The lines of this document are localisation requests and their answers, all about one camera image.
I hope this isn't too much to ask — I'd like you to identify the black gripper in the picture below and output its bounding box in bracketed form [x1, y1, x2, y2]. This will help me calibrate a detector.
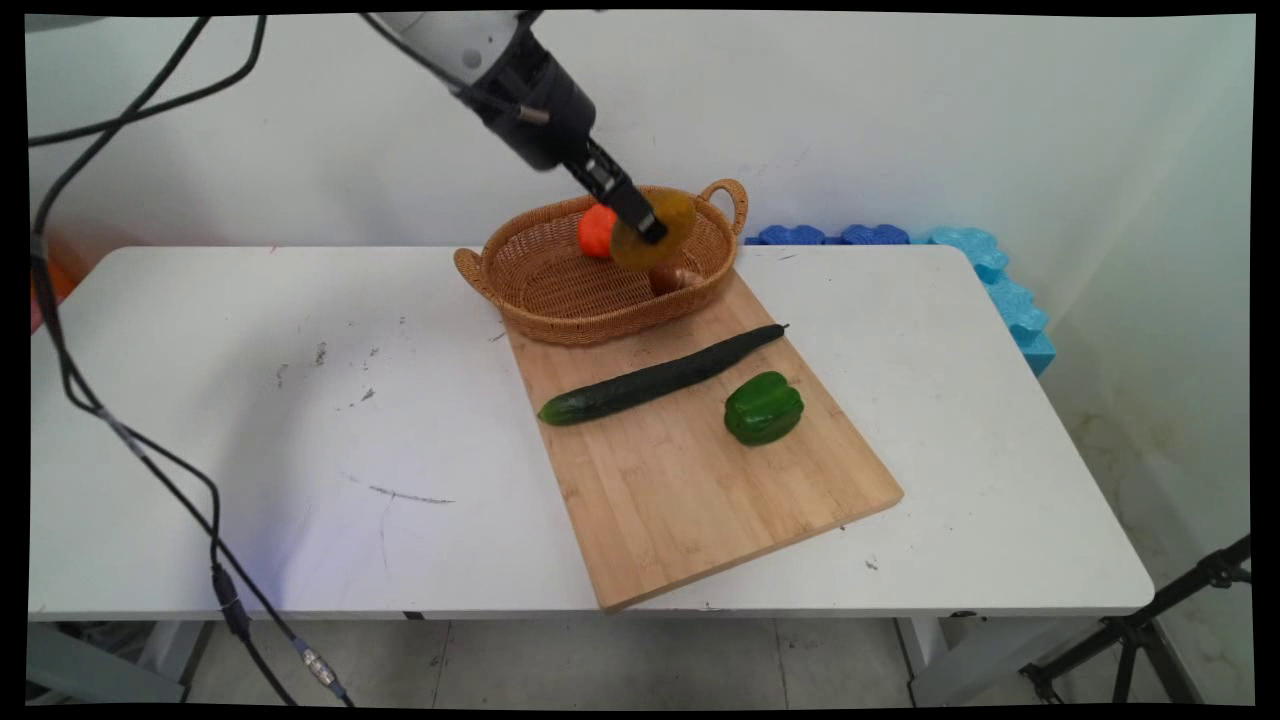
[462, 30, 669, 246]

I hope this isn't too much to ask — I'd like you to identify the yellow toy fruit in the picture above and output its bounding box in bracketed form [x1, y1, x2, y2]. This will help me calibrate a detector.
[610, 190, 698, 271]

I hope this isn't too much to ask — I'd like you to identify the green bell pepper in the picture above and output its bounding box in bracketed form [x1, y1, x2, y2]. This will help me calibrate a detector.
[723, 370, 806, 448]

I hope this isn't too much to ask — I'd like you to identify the orange toy fruit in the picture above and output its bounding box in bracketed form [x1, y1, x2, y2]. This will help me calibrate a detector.
[577, 203, 621, 261]

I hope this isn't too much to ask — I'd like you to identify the brown toy vegetable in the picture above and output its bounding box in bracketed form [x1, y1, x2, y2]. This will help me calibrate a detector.
[648, 262, 706, 297]

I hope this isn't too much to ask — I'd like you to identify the woven wicker basket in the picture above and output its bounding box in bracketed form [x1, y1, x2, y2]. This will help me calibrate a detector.
[453, 178, 749, 348]

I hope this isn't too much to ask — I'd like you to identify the dark green cucumber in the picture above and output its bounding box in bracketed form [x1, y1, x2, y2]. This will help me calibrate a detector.
[537, 322, 791, 428]

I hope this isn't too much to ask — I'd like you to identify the wooden cutting board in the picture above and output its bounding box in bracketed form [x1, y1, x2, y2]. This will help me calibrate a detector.
[505, 270, 906, 613]

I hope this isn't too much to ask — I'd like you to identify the light blue foam mat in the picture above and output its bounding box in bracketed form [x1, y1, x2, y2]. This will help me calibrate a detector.
[910, 226, 1058, 378]

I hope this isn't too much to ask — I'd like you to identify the white table leg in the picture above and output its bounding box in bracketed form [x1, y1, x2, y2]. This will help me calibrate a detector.
[28, 620, 213, 703]
[895, 615, 1011, 707]

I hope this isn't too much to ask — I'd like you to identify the orange object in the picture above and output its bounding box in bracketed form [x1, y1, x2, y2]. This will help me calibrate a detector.
[30, 235, 78, 333]

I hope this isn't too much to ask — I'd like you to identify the black tripod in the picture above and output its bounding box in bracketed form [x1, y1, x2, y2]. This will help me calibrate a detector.
[1018, 533, 1253, 706]

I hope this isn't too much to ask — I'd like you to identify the black cable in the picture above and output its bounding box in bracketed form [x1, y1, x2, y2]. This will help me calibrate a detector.
[28, 12, 356, 708]
[28, 12, 269, 149]

